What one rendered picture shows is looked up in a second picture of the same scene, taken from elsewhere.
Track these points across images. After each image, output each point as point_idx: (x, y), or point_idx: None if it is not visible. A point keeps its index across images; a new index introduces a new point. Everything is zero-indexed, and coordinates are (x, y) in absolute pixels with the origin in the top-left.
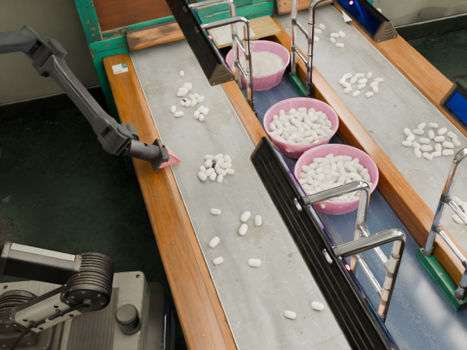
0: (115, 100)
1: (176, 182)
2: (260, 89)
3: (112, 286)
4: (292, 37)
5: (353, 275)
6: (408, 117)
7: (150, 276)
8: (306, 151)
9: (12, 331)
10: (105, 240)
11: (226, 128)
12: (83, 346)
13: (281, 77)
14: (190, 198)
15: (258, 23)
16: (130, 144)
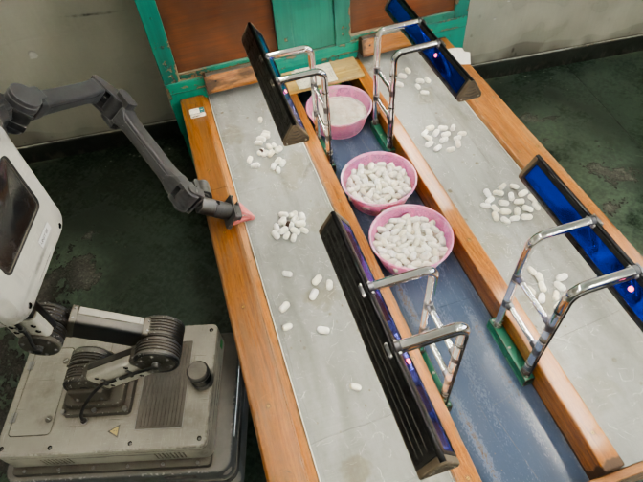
0: (190, 147)
1: (250, 240)
2: (341, 139)
3: (181, 348)
4: (374, 86)
5: (413, 368)
6: (489, 175)
7: (229, 319)
8: (383, 209)
9: (84, 387)
10: (186, 280)
11: (303, 182)
12: (156, 401)
13: (363, 125)
14: (263, 257)
15: (342, 65)
16: (202, 203)
